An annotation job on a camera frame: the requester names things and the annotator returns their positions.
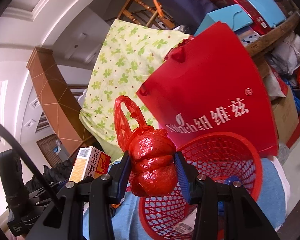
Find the green clover quilt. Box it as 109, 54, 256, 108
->
79, 20, 188, 161

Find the black clothes pile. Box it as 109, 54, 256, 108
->
25, 159, 74, 193

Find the red plastic bag ball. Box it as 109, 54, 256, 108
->
114, 95, 178, 197

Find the light blue blanket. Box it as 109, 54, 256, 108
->
83, 152, 286, 239

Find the blue plastic storage bin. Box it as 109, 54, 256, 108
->
247, 0, 286, 28

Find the navy blue bag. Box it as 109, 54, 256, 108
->
158, 0, 218, 35

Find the red mesh trash basket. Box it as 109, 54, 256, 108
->
139, 132, 264, 239

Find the red Nilrich paper bag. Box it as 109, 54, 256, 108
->
137, 22, 278, 158

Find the light blue fashion box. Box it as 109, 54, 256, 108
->
194, 4, 253, 36

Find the brown wooden pillar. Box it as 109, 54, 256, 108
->
26, 47, 97, 155

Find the wooden stair railing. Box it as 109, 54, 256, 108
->
117, 0, 175, 30

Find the blue foil ball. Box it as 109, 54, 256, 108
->
223, 175, 241, 185

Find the orange white carton box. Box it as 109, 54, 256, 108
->
68, 146, 111, 183

